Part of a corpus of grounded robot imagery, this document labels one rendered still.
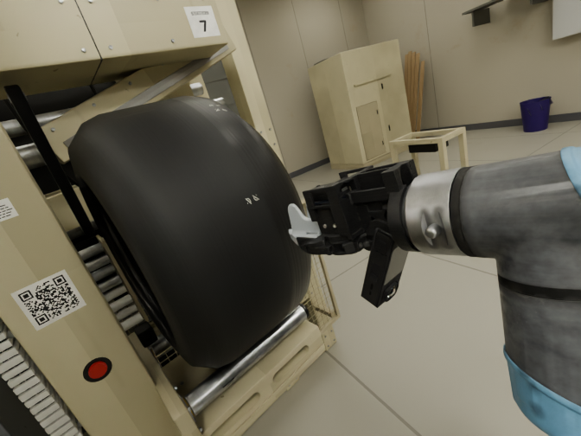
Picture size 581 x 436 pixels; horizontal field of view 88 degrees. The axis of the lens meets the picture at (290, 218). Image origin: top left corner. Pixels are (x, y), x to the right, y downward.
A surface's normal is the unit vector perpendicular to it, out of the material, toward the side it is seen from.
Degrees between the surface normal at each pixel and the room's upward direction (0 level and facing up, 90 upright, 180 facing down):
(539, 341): 75
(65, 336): 90
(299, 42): 90
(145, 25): 90
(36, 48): 90
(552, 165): 24
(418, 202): 54
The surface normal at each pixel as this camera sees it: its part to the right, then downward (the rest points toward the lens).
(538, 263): -0.84, 0.15
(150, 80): 0.63, 0.08
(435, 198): -0.78, -0.27
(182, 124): 0.18, -0.65
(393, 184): -0.72, 0.41
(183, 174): 0.39, -0.40
